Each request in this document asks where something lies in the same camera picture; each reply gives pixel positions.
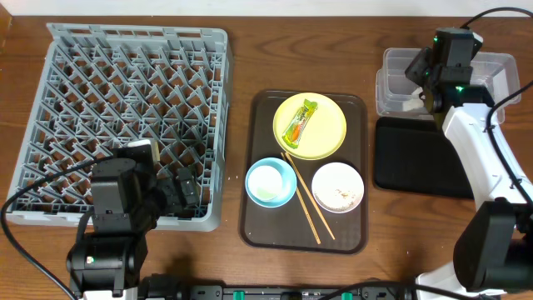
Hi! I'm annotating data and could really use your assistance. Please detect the green snack wrapper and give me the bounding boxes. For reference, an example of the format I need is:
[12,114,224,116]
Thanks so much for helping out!
[281,99,318,149]

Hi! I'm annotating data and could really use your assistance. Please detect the pink bowl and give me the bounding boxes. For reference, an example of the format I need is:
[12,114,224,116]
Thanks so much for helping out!
[311,162,365,213]

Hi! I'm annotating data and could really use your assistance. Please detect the white cup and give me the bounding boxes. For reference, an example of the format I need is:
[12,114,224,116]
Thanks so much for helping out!
[248,166,282,202]

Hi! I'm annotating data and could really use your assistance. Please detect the rice and food scraps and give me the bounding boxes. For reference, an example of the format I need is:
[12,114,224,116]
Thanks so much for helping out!
[316,188,356,211]

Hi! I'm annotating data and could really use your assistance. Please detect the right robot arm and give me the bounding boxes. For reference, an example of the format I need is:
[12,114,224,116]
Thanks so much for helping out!
[406,46,532,299]

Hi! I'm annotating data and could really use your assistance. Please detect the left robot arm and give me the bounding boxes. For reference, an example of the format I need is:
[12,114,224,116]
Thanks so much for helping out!
[67,157,200,298]

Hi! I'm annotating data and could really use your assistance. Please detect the black waste tray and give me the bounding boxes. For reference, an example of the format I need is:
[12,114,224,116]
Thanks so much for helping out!
[373,117,473,199]

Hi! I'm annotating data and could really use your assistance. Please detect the clear plastic bin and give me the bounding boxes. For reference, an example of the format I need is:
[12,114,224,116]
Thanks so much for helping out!
[376,47,521,121]

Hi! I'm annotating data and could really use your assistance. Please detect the light blue bowl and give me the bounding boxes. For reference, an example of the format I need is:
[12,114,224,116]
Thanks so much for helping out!
[245,157,296,208]

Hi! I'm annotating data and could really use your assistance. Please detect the yellow plate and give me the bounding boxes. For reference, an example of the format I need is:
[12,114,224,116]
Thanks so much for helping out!
[272,92,347,160]

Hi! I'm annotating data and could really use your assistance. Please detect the right wooden chopstick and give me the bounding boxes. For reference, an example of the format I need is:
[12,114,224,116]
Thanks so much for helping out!
[284,152,336,240]

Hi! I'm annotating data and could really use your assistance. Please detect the dark brown serving tray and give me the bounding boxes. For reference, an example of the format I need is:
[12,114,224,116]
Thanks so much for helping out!
[239,90,369,255]

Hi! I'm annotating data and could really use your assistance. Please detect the grey dish rack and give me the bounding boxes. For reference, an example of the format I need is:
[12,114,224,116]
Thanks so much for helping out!
[7,23,233,232]

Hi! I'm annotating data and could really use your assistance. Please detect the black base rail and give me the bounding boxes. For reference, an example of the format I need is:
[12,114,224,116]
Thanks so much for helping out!
[137,272,459,300]

